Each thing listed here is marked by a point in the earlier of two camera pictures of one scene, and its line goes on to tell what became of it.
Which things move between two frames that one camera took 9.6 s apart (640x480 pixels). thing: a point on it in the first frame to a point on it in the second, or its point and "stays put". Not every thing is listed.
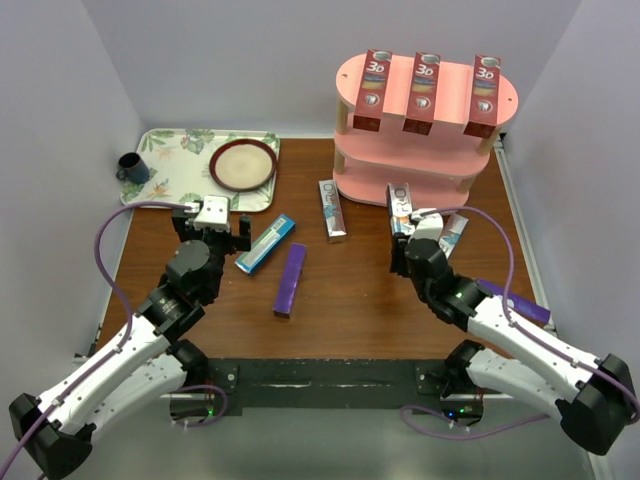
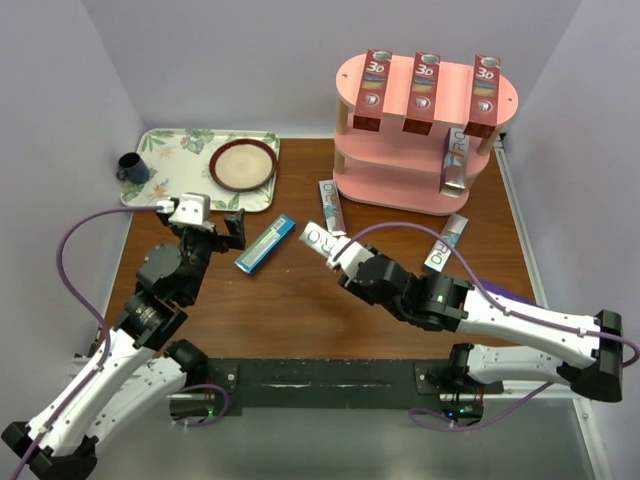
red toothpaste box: x=422 y=101 stays put
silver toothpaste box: x=400 y=208 to x=454 y=164
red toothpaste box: x=484 y=97 stays put
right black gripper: x=397 y=265 to x=346 y=281
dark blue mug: x=132 y=168 stays put
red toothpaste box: x=373 y=89 stays put
